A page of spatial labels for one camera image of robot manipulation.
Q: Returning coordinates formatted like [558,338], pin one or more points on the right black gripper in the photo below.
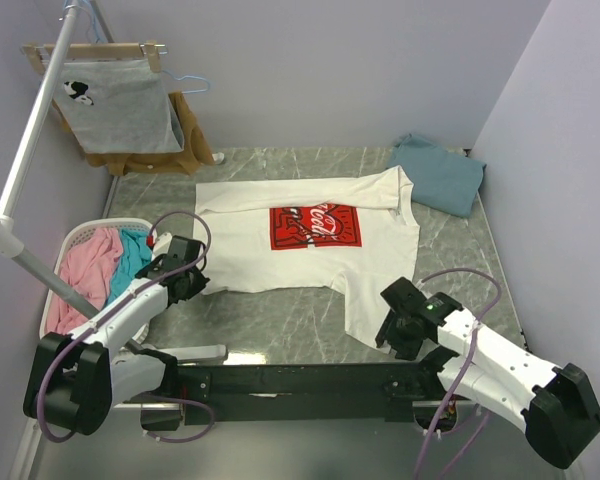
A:
[407,350]

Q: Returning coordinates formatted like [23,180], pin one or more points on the pink garment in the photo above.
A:
[88,269]

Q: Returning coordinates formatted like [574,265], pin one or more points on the brown garment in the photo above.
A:
[196,151]

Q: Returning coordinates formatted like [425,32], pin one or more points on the teal garment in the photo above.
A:
[135,256]

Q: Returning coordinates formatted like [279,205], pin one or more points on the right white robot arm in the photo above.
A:
[555,407]

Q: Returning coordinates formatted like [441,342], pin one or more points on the aluminium rail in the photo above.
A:
[130,406]

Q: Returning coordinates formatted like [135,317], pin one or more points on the black base beam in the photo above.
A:
[393,392]

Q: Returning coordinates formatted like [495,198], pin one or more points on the blue wire hanger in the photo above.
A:
[99,32]

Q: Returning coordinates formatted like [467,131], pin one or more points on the grey panda t-shirt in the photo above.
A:
[117,107]

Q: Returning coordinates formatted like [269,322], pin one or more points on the white clothes rack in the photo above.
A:
[10,246]

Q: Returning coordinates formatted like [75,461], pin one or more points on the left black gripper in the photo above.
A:
[199,283]

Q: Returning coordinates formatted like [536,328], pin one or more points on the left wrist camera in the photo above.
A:
[160,243]

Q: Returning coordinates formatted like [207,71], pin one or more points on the white coca-cola t-shirt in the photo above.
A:
[355,236]

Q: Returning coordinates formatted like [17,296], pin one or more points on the folded blue t-shirt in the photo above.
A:
[442,179]

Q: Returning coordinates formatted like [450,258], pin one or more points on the wooden clip hanger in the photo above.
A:
[39,55]

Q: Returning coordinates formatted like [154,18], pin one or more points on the white laundry basket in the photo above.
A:
[84,232]

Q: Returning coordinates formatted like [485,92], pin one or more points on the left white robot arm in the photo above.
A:
[76,379]

